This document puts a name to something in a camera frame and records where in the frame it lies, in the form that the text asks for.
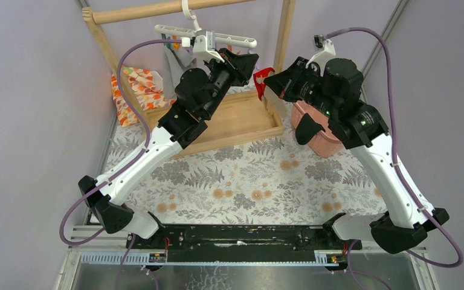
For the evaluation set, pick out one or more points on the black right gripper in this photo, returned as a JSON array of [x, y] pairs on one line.
[[284, 83]]

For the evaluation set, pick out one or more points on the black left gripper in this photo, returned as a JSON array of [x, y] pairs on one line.
[[232, 65]]

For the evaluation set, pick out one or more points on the red beige sock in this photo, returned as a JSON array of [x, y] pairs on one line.
[[259, 80]]

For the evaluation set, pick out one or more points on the white plastic clip hanger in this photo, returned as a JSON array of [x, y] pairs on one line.
[[190, 33]]

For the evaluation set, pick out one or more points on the pink plastic laundry basket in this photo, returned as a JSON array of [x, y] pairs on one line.
[[325, 143]]

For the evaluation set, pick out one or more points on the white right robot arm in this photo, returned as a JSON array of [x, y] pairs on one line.
[[409, 216]]

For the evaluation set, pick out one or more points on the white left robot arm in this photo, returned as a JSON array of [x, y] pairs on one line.
[[107, 193]]

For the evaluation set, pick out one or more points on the grey hanging cloth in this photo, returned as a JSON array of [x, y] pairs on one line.
[[175, 63]]

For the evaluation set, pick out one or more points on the orange clothespin left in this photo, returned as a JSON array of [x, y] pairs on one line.
[[176, 46]]

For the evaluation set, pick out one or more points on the orange floral cloth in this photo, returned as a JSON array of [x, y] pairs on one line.
[[147, 86]]

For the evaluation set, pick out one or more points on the floral patterned table mat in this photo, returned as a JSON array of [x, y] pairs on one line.
[[270, 181]]

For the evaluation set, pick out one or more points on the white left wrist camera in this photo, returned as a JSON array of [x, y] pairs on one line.
[[202, 46]]

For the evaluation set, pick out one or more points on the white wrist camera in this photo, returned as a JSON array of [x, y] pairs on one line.
[[202, 46], [325, 52]]

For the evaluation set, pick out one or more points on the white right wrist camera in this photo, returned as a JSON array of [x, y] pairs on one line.
[[325, 52]]

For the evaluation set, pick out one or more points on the wooden drying rack frame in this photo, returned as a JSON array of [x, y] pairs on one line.
[[236, 120]]

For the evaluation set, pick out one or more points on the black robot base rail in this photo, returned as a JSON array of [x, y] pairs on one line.
[[285, 244]]

